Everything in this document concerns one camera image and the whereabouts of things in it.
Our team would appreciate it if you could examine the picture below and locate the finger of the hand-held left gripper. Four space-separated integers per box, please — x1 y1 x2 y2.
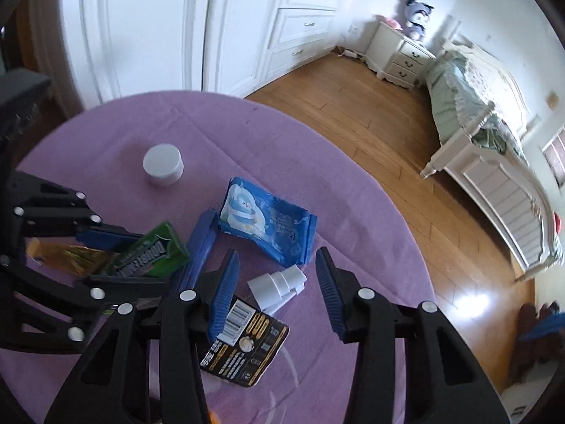
0 210 218 354
11 172 142 252

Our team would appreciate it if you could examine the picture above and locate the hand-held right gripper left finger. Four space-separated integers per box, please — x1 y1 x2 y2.
44 249 241 424

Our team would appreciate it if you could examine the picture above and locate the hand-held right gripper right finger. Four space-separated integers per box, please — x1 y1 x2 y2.
315 246 513 424

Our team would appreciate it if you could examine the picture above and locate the gold foil wrapper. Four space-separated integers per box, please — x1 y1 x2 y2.
25 237 113 275

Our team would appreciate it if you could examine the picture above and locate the green gum pack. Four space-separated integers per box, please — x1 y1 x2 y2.
99 221 190 279

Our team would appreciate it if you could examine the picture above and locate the white plastic cap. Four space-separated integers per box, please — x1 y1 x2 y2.
247 265 307 314

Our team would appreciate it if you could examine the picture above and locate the black battery package card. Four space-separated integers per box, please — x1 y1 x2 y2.
198 298 290 387

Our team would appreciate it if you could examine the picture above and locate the blue wet wipes pack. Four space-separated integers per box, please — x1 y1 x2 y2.
216 177 319 266

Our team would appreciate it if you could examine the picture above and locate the white round jar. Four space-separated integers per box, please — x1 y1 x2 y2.
142 143 184 186

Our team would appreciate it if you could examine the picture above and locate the purple tablecloth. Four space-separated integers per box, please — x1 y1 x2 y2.
0 90 435 424

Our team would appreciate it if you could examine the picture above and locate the white bed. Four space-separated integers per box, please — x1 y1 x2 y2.
419 37 565 281

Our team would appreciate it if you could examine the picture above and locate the dark red massage chair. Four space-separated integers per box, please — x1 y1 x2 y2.
507 302 565 383

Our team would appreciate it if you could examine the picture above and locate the blue garment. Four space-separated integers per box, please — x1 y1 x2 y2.
518 313 563 343

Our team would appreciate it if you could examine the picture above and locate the white wardrobe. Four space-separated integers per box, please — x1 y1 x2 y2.
57 0 349 107

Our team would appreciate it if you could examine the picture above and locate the white nightstand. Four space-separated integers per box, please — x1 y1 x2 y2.
365 21 437 91

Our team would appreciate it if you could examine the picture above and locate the patterned window blind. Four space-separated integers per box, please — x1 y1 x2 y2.
543 126 565 186

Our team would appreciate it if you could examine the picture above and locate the purple plush toy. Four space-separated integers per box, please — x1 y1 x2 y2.
397 0 435 40

